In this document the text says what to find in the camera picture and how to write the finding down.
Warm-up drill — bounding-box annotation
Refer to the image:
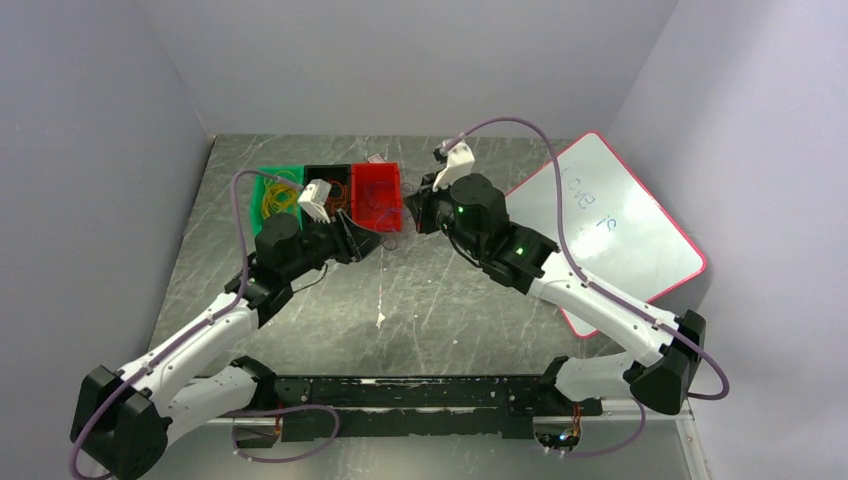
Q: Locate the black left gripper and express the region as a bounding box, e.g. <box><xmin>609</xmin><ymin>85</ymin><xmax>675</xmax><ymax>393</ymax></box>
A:
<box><xmin>282</xmin><ymin>208</ymin><xmax>387</xmax><ymax>281</ymax></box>

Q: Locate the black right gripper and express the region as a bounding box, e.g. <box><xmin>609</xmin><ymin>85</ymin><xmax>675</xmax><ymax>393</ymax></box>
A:
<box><xmin>404</xmin><ymin>169</ymin><xmax>484</xmax><ymax>260</ymax></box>

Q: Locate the orange thin cable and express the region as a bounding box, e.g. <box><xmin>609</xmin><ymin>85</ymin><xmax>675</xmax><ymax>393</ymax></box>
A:
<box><xmin>324</xmin><ymin>180</ymin><xmax>350</xmax><ymax>217</ymax></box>

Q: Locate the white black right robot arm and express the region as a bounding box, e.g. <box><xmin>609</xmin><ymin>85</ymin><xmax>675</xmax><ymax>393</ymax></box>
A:
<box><xmin>404</xmin><ymin>173</ymin><xmax>706</xmax><ymax>415</ymax></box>

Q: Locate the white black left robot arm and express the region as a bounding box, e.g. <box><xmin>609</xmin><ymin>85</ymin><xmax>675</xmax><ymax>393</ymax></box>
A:
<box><xmin>69</xmin><ymin>213</ymin><xmax>382</xmax><ymax>479</ymax></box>

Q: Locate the red plastic bin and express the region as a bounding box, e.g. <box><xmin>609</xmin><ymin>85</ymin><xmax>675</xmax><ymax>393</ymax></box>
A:
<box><xmin>350</xmin><ymin>163</ymin><xmax>403</xmax><ymax>233</ymax></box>

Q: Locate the black plastic bin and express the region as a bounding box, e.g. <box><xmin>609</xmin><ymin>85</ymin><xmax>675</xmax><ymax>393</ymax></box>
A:
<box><xmin>304</xmin><ymin>164</ymin><xmax>351</xmax><ymax>217</ymax></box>

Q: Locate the green plastic bin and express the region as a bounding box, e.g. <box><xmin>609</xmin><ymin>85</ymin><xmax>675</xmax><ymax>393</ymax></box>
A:
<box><xmin>249</xmin><ymin>165</ymin><xmax>304</xmax><ymax>235</ymax></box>

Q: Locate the pink framed whiteboard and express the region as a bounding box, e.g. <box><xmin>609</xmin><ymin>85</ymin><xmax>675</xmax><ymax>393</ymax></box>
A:
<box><xmin>505</xmin><ymin>131</ymin><xmax>707</xmax><ymax>314</ymax></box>

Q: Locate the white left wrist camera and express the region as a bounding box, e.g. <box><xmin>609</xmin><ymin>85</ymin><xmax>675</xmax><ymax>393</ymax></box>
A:
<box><xmin>297</xmin><ymin>179</ymin><xmax>331</xmax><ymax>223</ymax></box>

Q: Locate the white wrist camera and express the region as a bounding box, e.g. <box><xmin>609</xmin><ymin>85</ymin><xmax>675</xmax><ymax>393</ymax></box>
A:
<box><xmin>297</xmin><ymin>179</ymin><xmax>331</xmax><ymax>223</ymax></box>
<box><xmin>432</xmin><ymin>141</ymin><xmax>475</xmax><ymax>192</ymax></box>

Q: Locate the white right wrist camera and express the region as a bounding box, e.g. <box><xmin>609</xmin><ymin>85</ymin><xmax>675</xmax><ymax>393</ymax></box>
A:
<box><xmin>432</xmin><ymin>141</ymin><xmax>475</xmax><ymax>192</ymax></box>

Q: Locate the yellow cable in green bin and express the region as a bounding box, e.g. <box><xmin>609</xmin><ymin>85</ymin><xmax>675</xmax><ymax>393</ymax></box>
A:
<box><xmin>260</xmin><ymin>175</ymin><xmax>303</xmax><ymax>220</ymax></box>

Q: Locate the purple right arm hose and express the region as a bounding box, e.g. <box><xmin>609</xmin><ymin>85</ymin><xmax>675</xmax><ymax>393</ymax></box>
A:
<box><xmin>439</xmin><ymin>117</ymin><xmax>731</xmax><ymax>460</ymax></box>

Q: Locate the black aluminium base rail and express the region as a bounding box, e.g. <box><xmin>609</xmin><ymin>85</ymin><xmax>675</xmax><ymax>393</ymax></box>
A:
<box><xmin>198</xmin><ymin>376</ymin><xmax>694</xmax><ymax>444</ymax></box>

